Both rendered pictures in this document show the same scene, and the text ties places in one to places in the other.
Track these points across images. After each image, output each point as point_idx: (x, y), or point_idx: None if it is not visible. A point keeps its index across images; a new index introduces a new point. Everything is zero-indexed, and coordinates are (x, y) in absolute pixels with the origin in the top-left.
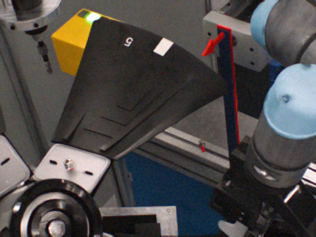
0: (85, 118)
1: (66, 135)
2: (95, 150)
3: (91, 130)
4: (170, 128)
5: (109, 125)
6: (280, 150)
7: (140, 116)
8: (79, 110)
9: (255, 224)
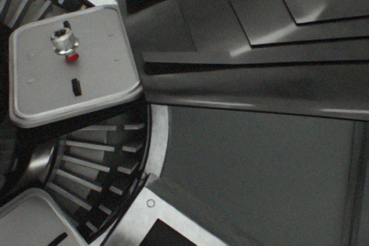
0: None
1: None
2: (138, 52)
3: (182, 12)
4: None
5: (223, 24)
6: None
7: (306, 50)
8: None
9: None
